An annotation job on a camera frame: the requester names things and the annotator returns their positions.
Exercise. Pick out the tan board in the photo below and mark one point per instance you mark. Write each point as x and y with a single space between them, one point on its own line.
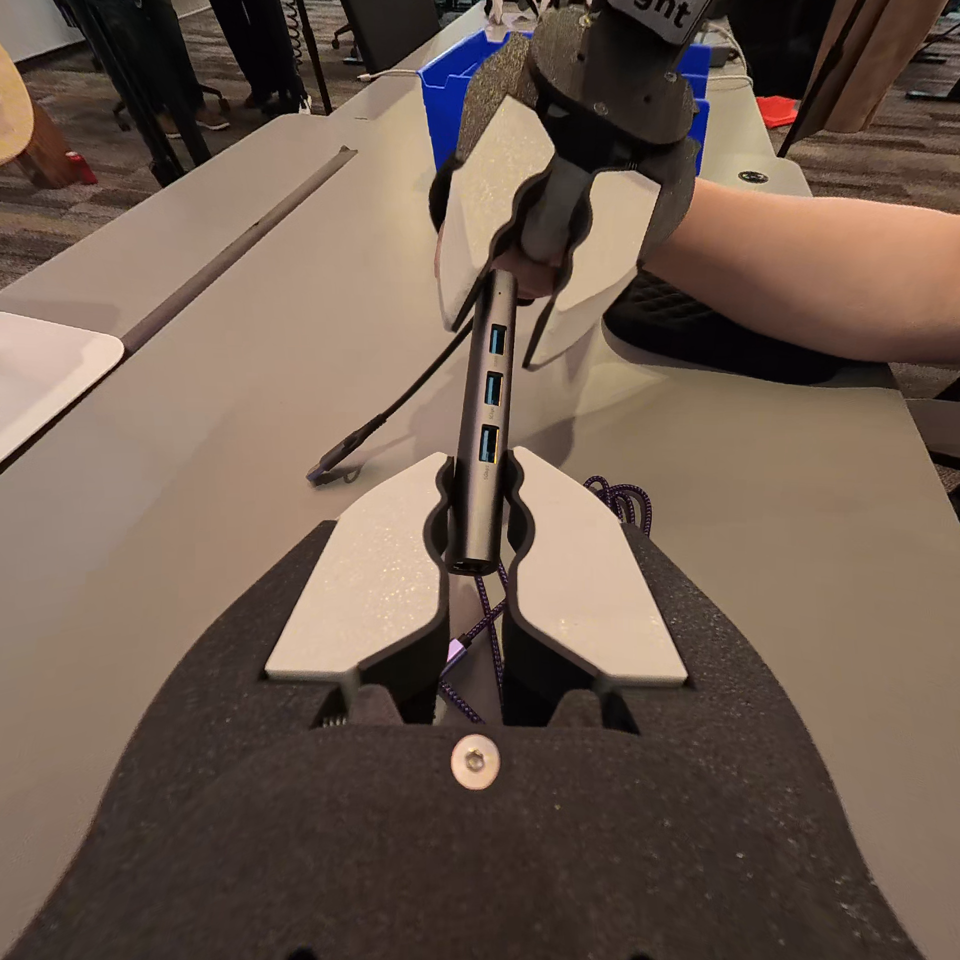
862 67

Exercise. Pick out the wooden pillar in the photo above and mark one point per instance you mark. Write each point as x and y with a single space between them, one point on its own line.
49 150

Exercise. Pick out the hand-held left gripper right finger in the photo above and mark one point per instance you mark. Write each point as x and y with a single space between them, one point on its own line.
592 592

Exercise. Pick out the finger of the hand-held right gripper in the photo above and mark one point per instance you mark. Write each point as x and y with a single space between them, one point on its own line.
487 172
619 240

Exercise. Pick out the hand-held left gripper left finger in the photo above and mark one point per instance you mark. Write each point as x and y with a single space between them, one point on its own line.
367 592

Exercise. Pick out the black mesh elbow pad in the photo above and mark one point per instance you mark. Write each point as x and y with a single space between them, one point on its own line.
712 337

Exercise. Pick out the blue plastic bin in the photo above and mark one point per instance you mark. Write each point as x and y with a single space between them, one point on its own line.
442 90

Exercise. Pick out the red plastic part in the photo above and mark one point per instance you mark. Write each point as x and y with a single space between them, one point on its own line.
776 112

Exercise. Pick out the person's right hand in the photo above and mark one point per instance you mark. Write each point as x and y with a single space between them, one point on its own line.
536 277

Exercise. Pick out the small red item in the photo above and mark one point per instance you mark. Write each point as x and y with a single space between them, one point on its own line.
82 169

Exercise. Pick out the black office chair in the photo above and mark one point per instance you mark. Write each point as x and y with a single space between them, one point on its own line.
390 30

